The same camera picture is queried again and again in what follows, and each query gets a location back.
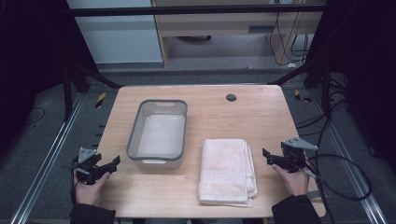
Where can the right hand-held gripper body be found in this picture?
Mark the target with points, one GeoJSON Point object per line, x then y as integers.
{"type": "Point", "coordinates": [294, 155]}

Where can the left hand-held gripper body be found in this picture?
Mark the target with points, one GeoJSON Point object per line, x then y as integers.
{"type": "Point", "coordinates": [88, 168]}

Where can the pale pink towel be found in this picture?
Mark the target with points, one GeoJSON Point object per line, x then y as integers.
{"type": "Point", "coordinates": [225, 172]}

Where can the white basin with grey rim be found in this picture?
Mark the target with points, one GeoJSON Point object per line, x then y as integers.
{"type": "Point", "coordinates": [162, 133]}

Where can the person's left hand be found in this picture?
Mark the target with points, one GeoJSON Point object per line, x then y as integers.
{"type": "Point", "coordinates": [88, 191]}

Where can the person's right hand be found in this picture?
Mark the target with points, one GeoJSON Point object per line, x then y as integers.
{"type": "Point", "coordinates": [294, 182]}

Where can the yellow black tape marker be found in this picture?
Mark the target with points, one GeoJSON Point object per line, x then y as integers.
{"type": "Point", "coordinates": [300, 96]}
{"type": "Point", "coordinates": [100, 99]}

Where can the black metal stand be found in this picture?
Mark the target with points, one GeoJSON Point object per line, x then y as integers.
{"type": "Point", "coordinates": [67, 93]}
{"type": "Point", "coordinates": [325, 87]}

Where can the white cabinet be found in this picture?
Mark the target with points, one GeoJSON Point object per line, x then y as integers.
{"type": "Point", "coordinates": [118, 34]}

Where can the light wooden desk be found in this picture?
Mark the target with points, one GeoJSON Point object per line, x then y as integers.
{"type": "Point", "coordinates": [218, 25]}

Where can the aluminium floor rail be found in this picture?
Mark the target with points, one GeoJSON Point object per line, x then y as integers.
{"type": "Point", "coordinates": [348, 158]}
{"type": "Point", "coordinates": [46, 161]}

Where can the black horizontal frame bar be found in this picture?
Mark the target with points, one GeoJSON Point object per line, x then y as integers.
{"type": "Point", "coordinates": [193, 10]}

